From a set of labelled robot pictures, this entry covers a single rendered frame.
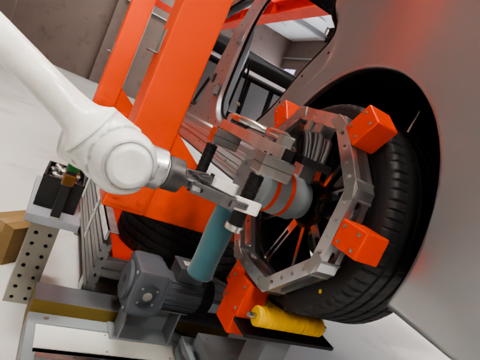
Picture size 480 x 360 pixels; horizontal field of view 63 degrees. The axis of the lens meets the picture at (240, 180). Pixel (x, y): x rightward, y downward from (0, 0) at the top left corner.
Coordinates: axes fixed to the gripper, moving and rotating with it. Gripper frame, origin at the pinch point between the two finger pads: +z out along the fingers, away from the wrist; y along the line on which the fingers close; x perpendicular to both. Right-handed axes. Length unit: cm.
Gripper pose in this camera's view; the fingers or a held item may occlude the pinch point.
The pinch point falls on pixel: (243, 198)
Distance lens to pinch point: 92.7
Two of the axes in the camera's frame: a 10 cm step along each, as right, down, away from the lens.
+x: 4.1, -9.0, -1.3
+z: 8.3, 3.1, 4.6
